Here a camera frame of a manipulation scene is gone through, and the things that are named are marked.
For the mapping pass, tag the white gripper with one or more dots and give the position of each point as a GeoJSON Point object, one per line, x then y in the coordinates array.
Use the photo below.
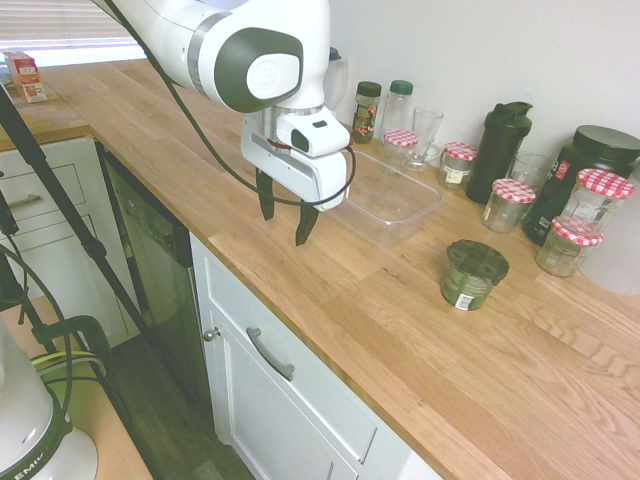
{"type": "Point", "coordinates": [300, 175]}

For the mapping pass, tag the green cereal cup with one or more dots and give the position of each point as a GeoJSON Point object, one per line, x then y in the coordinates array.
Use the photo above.
{"type": "Point", "coordinates": [467, 287]}

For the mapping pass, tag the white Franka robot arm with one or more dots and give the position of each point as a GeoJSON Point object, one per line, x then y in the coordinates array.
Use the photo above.
{"type": "Point", "coordinates": [225, 30]}

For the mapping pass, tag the clear plastic rectangular container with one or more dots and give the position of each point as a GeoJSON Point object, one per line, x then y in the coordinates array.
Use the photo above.
{"type": "Point", "coordinates": [395, 200]}

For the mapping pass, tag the spice jar with dark lid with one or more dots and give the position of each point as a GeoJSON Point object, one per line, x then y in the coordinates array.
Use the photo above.
{"type": "Point", "coordinates": [366, 115]}

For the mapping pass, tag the jam jar red checkered lid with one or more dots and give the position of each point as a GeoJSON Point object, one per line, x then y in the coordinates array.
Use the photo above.
{"type": "Point", "coordinates": [565, 255]}
{"type": "Point", "coordinates": [505, 210]}
{"type": "Point", "coordinates": [400, 137]}
{"type": "Point", "coordinates": [457, 170]}
{"type": "Point", "coordinates": [595, 200]}

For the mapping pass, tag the clear pitcher with teal lid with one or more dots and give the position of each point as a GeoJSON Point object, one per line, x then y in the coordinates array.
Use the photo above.
{"type": "Point", "coordinates": [337, 85]}

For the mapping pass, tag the stainless steel dishwasher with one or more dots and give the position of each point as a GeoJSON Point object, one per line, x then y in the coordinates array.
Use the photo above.
{"type": "Point", "coordinates": [150, 250]}

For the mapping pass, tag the silver cabinet knob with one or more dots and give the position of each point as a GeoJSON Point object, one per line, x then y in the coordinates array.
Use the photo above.
{"type": "Point", "coordinates": [212, 334]}

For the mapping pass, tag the clear bottle with green lid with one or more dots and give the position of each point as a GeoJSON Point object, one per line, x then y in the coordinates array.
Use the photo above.
{"type": "Point", "coordinates": [397, 107]}

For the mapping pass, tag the tall clear glass mug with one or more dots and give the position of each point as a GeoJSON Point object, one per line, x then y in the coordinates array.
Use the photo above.
{"type": "Point", "coordinates": [425, 130]}

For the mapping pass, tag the white cabinet with drawer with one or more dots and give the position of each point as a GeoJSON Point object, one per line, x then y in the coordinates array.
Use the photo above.
{"type": "Point", "coordinates": [300, 425]}

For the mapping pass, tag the black shaker bottle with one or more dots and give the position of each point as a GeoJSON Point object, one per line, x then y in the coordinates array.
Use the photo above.
{"type": "Point", "coordinates": [495, 155]}

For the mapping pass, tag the black clamp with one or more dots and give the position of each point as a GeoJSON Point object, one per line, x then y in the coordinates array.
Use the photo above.
{"type": "Point", "coordinates": [87, 325]}

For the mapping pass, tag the clear glass tumbler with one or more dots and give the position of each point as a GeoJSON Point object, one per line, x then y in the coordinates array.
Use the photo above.
{"type": "Point", "coordinates": [532, 167]}

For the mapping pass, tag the orange white carton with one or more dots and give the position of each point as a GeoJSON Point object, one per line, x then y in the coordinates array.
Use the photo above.
{"type": "Point", "coordinates": [35, 93]}
{"type": "Point", "coordinates": [22, 67]}

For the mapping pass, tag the white window blind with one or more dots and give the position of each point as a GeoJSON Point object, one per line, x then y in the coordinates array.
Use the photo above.
{"type": "Point", "coordinates": [60, 20]}

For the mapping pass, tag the dark Vega protein tub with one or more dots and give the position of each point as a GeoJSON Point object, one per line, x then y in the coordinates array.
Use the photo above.
{"type": "Point", "coordinates": [600, 145]}

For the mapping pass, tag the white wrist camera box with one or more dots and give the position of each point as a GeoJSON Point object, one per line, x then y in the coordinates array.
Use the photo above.
{"type": "Point", "coordinates": [325, 140]}

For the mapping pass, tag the black camera tripod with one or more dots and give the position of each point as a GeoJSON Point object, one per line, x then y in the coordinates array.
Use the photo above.
{"type": "Point", "coordinates": [50, 175]}

